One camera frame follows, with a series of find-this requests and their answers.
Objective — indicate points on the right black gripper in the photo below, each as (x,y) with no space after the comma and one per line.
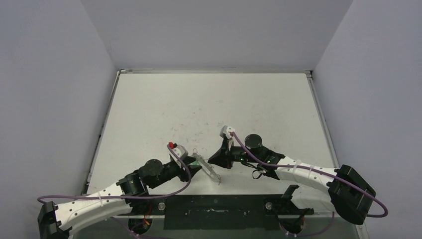
(226,155)

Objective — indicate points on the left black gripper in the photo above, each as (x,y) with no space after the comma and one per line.
(183,175)

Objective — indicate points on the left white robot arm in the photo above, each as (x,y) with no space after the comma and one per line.
(59,221)

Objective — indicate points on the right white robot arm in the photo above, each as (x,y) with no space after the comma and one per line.
(340,190)

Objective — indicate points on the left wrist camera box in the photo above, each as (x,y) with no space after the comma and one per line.
(177,152)

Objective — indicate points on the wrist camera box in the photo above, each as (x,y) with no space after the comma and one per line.
(226,132)
(177,152)

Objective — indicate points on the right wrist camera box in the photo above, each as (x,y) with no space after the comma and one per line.
(226,132)

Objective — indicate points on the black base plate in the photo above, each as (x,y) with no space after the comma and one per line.
(223,212)

